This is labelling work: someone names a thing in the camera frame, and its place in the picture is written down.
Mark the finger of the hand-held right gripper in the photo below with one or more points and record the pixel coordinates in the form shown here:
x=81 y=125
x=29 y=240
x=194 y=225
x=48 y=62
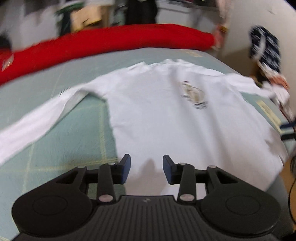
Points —
x=289 y=126
x=289 y=136

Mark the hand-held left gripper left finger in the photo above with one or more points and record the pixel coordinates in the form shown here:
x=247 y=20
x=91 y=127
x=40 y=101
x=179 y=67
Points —
x=126 y=165

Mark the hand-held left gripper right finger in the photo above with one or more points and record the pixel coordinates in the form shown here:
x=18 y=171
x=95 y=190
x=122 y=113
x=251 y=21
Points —
x=168 y=166

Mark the white printed t-shirt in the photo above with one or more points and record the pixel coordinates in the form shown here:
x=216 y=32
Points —
x=161 y=120

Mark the pile of pink white clothes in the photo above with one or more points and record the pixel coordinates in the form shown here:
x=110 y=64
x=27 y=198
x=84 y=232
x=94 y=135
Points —
x=277 y=85

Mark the navy star-print garment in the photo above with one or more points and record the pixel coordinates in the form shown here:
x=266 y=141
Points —
x=266 y=46

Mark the red quilt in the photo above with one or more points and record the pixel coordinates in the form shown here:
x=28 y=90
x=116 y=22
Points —
x=115 y=39

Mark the pink patterned curtain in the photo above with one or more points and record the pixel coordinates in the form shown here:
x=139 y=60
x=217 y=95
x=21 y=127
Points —
x=223 y=14

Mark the yellow hanging garment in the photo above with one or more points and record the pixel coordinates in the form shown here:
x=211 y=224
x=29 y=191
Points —
x=90 y=18

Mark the black hanging jacket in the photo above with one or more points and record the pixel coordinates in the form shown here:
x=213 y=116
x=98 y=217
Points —
x=141 y=11

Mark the green hanging cloth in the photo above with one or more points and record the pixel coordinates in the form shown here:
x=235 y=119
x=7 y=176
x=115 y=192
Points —
x=66 y=14

